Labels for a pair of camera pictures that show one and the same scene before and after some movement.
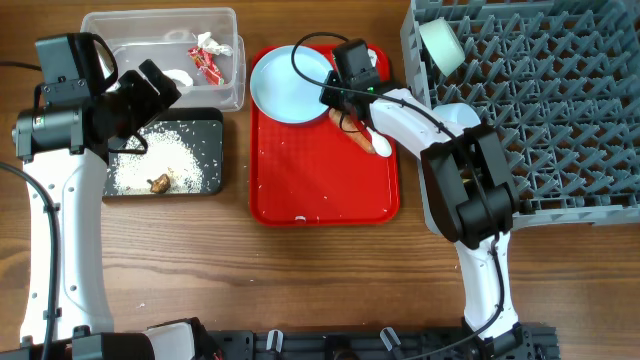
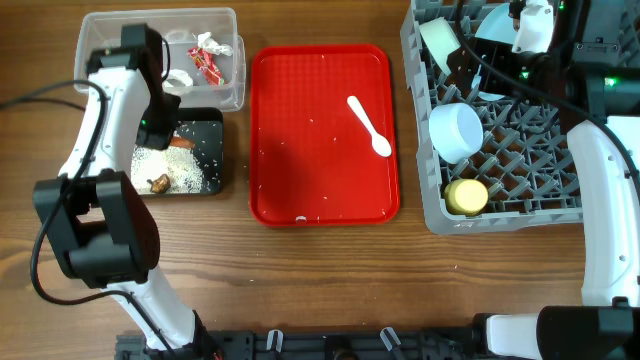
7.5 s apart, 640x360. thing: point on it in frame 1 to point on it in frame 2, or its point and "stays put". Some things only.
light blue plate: (278, 90) to (498, 26)
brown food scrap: (159, 185) stays put
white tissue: (209, 44) stays put
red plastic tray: (314, 174) stays put
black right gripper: (326, 98) to (496, 53)
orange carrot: (349, 128) to (182, 142)
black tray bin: (178, 152) stays put
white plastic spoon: (381, 145) stays put
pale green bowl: (444, 44) stays put
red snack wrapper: (206, 64) stays put
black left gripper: (152, 103) to (161, 138)
